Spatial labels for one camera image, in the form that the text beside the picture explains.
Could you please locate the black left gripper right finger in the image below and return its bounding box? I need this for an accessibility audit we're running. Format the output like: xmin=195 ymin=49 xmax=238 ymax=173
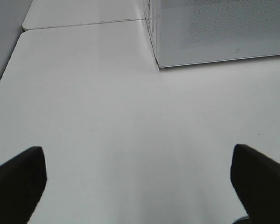
xmin=230 ymin=144 xmax=280 ymax=224

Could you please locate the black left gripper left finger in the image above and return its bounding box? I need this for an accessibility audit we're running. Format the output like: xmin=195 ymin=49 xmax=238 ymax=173
xmin=0 ymin=147 xmax=47 ymax=224

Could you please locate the white microwave door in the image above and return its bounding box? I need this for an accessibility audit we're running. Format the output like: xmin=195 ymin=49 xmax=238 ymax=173
xmin=150 ymin=0 xmax=280 ymax=67

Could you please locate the white microwave oven body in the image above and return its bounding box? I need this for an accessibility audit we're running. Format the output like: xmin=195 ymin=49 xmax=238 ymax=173
xmin=143 ymin=0 xmax=159 ymax=66

